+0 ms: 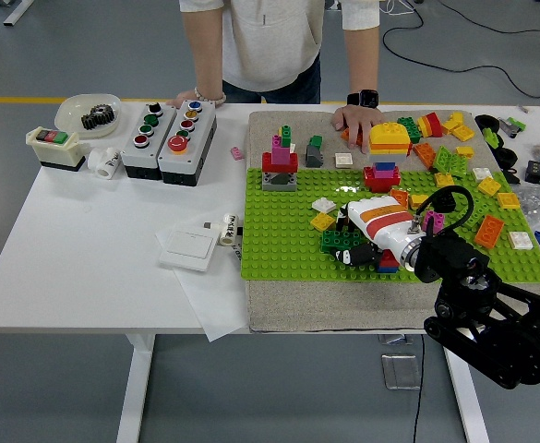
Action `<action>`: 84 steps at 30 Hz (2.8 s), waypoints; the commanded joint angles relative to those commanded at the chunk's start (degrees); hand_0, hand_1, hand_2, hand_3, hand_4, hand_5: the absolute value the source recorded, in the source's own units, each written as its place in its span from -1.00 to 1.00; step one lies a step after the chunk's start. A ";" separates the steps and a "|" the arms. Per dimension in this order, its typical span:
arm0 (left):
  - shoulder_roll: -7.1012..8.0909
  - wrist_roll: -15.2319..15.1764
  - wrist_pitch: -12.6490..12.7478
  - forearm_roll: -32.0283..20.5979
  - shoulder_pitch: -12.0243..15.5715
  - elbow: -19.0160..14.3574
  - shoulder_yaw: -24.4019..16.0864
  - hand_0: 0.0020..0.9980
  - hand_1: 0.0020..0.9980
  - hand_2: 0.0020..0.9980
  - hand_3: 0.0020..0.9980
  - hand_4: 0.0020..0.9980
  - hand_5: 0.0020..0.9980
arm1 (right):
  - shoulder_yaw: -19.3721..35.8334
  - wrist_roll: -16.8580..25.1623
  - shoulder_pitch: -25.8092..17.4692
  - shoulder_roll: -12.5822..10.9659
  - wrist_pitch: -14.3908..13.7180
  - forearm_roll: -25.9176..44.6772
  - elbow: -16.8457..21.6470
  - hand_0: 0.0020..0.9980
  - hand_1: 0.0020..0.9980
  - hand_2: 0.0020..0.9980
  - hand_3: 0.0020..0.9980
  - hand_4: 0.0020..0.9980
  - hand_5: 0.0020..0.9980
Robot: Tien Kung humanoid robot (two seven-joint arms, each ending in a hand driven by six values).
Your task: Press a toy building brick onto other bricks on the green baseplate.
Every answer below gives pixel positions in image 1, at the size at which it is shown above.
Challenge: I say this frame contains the person's left hand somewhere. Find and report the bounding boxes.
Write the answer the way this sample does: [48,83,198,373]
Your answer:
[330,103,382,154]

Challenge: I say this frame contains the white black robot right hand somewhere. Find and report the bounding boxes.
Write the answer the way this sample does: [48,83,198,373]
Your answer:
[331,194,430,269]

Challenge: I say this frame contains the person's right hand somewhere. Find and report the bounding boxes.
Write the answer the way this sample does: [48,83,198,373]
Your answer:
[165,90,205,111]

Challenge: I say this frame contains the dark green long brick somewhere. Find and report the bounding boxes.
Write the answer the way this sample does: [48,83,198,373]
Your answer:
[319,228,367,260]

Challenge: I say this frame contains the burger-shaped multicolour brick tower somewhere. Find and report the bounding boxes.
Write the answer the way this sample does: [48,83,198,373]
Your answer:
[362,120,413,194]

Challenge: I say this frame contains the red and blue brick stack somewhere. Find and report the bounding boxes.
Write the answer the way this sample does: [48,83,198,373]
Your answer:
[376,252,400,274]

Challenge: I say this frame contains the pink square brick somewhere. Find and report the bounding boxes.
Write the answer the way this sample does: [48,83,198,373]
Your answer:
[421,210,446,235]

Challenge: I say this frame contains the grey slope brick green top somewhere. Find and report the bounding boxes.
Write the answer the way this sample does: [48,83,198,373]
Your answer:
[304,134,326,169]

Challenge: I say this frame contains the dark green chunky brick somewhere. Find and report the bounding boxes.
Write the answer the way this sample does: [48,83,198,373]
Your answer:
[396,115,422,143]

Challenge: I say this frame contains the black square brick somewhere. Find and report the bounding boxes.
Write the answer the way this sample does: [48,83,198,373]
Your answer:
[433,191,458,213]

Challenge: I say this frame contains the red yellow orange curved bricks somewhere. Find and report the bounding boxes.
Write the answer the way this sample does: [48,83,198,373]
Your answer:
[415,111,445,138]

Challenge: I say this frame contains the red pink grey brick tower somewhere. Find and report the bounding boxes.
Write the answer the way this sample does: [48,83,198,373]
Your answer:
[260,124,299,193]

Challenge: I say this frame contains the lime green long brick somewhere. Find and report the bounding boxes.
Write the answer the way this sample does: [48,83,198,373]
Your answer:
[456,198,491,230]

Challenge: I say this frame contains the yellow brick pair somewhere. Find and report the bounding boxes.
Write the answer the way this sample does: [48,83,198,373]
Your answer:
[441,111,465,134]

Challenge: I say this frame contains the green studded baseplate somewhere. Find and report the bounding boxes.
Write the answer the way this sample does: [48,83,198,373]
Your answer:
[240,166,540,284]

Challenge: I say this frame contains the black wrist watch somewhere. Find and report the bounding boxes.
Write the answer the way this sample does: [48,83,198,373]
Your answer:
[345,89,380,109]

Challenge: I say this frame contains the grey emergency-stop control box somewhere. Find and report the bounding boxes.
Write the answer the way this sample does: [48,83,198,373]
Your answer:
[157,99,218,187]

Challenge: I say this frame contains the grey four-button control box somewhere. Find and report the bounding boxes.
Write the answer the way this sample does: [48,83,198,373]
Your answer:
[119,102,178,180]

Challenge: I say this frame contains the lime green flat plate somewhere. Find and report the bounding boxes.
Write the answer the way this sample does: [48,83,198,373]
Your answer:
[431,145,455,174]
[447,153,469,179]

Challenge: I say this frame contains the black metal gear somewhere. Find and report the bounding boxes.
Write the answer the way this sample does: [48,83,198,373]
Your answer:
[80,103,116,131]

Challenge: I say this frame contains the grey-brown mat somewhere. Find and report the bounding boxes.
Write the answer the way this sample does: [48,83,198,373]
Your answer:
[246,109,540,334]

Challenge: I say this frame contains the person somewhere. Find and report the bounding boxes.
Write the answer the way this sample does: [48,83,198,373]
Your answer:
[165,0,382,154]

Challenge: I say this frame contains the white pipe tee fitting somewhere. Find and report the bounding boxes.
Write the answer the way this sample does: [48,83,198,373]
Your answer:
[87,146,122,179]

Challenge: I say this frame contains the white plastic bowl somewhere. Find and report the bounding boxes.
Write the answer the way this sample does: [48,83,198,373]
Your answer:
[54,93,123,139]

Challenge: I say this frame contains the black tape roll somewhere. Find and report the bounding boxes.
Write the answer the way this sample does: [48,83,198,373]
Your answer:
[474,114,501,133]

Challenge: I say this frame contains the white labelled tube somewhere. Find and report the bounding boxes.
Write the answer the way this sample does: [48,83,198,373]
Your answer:
[218,212,239,246]

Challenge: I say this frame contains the clear plastic bag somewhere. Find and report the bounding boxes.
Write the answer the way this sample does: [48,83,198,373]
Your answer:
[511,184,540,232]

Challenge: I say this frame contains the green and grey clip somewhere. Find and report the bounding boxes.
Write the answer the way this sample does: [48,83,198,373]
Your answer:
[498,115,527,138]

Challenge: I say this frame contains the white distant table foot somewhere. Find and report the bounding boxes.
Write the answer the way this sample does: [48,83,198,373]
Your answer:
[2,0,35,27]

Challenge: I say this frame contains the white paper sheet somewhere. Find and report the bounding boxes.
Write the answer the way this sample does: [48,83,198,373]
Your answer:
[154,228,251,343]

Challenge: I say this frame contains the white table leg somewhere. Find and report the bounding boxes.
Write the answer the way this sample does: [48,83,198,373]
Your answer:
[114,332,156,443]
[439,332,490,443]

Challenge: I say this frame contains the beaded bracelet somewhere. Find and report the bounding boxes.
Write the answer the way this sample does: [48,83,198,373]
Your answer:
[193,86,228,103]

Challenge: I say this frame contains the long black floor cable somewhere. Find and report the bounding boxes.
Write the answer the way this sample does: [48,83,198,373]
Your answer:
[381,0,540,112]

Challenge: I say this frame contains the white floor cable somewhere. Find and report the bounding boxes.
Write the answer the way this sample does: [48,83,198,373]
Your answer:
[379,0,416,16]

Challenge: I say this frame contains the black ring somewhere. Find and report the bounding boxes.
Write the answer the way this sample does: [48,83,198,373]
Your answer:
[494,147,520,168]

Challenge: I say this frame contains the black power cable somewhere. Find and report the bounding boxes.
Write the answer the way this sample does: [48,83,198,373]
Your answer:
[411,332,426,443]

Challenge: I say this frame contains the cream red-green switch box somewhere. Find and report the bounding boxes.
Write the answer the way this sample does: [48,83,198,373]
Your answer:
[24,126,88,173]

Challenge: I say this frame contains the white wall switch plate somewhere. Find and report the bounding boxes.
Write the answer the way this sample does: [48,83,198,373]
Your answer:
[158,229,219,273]

